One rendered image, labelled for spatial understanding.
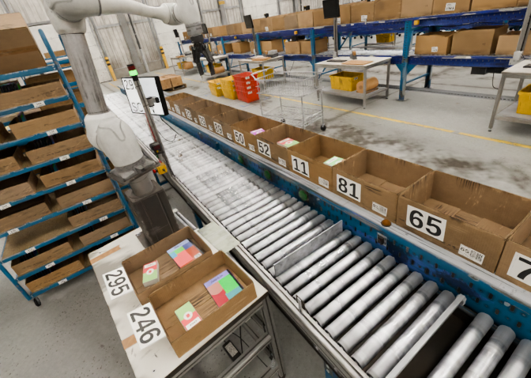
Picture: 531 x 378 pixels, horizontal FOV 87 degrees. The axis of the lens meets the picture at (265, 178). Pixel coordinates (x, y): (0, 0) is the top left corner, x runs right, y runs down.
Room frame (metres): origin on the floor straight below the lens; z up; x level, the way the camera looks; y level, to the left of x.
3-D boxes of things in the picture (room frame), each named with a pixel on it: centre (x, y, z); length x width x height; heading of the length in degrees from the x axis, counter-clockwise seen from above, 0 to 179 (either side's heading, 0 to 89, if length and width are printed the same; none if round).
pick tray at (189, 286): (0.84, 0.36, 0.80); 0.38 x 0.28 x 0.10; 123
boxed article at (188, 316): (0.76, 0.42, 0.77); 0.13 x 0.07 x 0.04; 35
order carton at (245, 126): (2.25, 0.00, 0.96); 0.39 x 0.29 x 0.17; 30
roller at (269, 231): (1.30, -0.02, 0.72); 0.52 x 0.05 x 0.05; 120
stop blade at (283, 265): (1.05, -0.17, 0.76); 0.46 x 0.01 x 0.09; 120
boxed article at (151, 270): (1.06, 0.66, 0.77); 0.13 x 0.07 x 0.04; 15
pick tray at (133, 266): (1.08, 0.56, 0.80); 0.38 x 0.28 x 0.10; 124
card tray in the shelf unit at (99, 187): (2.20, 1.55, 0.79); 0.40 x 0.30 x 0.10; 121
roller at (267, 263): (1.14, -0.12, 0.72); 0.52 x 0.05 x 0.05; 120
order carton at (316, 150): (1.57, -0.39, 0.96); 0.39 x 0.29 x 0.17; 30
